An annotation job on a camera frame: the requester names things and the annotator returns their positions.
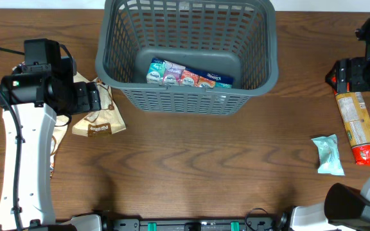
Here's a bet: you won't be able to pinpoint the Kleenex tissue multipack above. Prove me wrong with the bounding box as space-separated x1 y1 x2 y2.
146 58 234 89

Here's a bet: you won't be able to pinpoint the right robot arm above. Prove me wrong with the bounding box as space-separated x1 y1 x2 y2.
287 18 370 230

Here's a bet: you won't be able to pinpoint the small teal wipes packet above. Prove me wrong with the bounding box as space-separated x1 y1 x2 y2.
312 134 345 176

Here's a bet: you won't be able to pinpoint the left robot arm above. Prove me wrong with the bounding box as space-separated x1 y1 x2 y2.
0 38 101 230

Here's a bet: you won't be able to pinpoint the treat bag bottom left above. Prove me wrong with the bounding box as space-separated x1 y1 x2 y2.
50 115 69 178

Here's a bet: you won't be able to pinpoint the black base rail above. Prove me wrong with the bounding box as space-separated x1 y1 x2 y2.
27 210 301 231

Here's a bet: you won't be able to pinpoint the treat bag beige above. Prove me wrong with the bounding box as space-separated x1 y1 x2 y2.
72 77 126 137

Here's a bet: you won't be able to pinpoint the treat bag top left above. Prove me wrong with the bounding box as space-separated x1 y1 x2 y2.
12 62 91 85

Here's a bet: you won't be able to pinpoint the grey plastic basket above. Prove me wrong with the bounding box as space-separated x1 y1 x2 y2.
96 0 279 115

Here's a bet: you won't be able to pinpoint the spaghetti pack red ends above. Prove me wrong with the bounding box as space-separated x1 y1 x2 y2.
333 90 370 166

